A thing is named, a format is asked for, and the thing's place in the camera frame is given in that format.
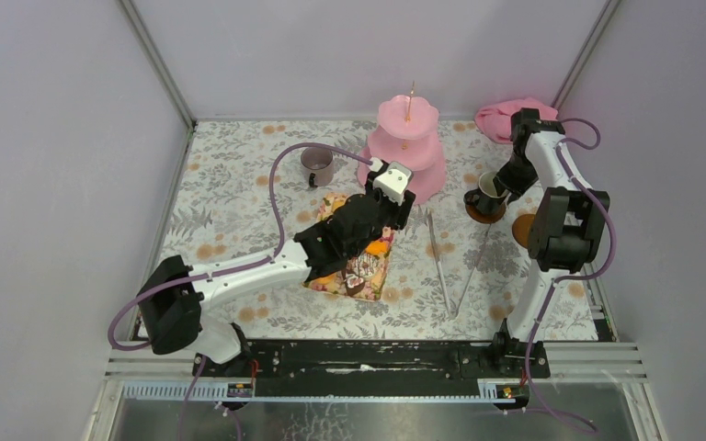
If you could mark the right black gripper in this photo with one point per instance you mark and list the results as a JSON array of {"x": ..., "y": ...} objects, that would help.
[{"x": 502, "y": 180}]

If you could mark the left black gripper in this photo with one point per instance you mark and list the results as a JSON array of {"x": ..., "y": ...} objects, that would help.
[{"x": 386, "y": 211}]

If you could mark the black mug white inside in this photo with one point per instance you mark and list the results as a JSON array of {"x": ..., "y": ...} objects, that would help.
[{"x": 489, "y": 194}]

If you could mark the brown wooden saucer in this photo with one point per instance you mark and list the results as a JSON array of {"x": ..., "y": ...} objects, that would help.
[
  {"x": 480, "y": 217},
  {"x": 521, "y": 227}
]

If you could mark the purple mug black handle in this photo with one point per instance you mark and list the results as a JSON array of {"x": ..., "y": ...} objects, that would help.
[{"x": 318, "y": 166}]

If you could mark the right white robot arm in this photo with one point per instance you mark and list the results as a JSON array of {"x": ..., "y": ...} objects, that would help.
[{"x": 564, "y": 235}]

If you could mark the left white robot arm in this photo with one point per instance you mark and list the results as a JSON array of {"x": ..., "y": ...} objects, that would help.
[{"x": 176, "y": 298}]

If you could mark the floral tablecloth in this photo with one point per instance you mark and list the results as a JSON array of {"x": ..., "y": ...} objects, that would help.
[{"x": 243, "y": 181}]

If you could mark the orange tart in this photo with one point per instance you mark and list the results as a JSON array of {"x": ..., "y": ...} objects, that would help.
[{"x": 378, "y": 248}]

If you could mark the chocolate drizzle donut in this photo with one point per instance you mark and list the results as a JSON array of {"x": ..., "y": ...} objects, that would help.
[{"x": 366, "y": 265}]

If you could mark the floral dessert tray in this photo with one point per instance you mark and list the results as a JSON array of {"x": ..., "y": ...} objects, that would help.
[{"x": 334, "y": 283}]

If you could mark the pink cloth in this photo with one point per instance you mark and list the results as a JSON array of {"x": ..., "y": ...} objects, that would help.
[{"x": 494, "y": 121}]

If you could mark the chocolate cake piece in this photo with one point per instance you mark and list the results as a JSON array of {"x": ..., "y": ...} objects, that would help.
[{"x": 353, "y": 283}]

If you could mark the pink three-tier cake stand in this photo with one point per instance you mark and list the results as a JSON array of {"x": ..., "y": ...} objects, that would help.
[{"x": 407, "y": 133}]

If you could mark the metal tongs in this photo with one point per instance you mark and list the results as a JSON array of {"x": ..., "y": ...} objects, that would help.
[{"x": 453, "y": 303}]

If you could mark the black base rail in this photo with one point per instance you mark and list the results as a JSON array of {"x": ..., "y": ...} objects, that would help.
[{"x": 378, "y": 368}]

